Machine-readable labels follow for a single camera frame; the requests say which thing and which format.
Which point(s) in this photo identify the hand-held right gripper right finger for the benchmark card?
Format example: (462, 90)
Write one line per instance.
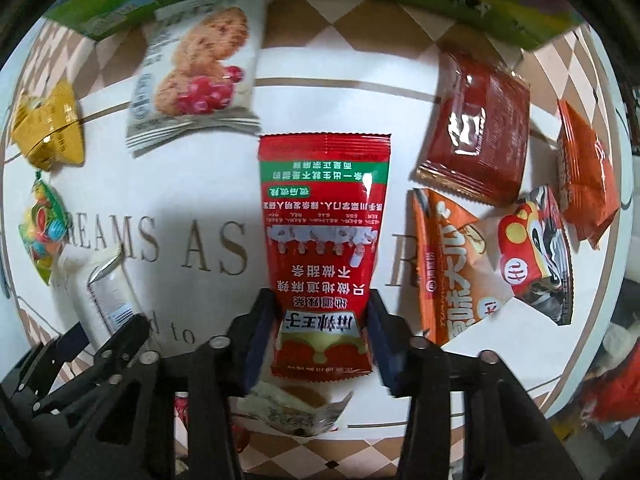
(386, 360)

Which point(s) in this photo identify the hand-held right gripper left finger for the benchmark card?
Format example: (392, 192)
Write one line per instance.
(259, 345)

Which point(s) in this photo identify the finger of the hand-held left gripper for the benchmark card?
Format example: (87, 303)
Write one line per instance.
(112, 360)
(45, 360)

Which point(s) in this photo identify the white silver snack packet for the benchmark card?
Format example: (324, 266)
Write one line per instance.
(107, 295)

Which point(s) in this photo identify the red spicy strip packet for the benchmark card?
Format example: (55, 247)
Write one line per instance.
(320, 240)

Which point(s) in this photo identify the yellow snack packet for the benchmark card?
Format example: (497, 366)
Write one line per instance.
(47, 130)

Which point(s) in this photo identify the plain orange snack packet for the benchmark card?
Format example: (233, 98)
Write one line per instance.
(585, 175)

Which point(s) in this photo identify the pale green crumpled packet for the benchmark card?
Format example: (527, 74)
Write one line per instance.
(290, 407)

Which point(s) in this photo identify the small red packet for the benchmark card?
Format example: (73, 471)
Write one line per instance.
(182, 410)

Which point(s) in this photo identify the orange packet with large letters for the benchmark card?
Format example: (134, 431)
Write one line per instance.
(450, 270)

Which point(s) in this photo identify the colourful candy packet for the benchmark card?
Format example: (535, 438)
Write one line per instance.
(42, 225)

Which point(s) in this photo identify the printed checkered table mat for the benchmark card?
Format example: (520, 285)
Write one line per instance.
(200, 185)

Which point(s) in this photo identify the red black panda packet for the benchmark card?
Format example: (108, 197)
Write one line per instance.
(530, 255)

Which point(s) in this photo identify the red plastic bag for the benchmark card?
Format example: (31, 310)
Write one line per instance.
(615, 390)

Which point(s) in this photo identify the white crumpled cloth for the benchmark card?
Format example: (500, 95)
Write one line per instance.
(622, 347)

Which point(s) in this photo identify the dark red snack packet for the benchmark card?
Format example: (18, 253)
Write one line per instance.
(475, 130)

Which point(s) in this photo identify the white cookie packet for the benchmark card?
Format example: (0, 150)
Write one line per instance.
(195, 70)

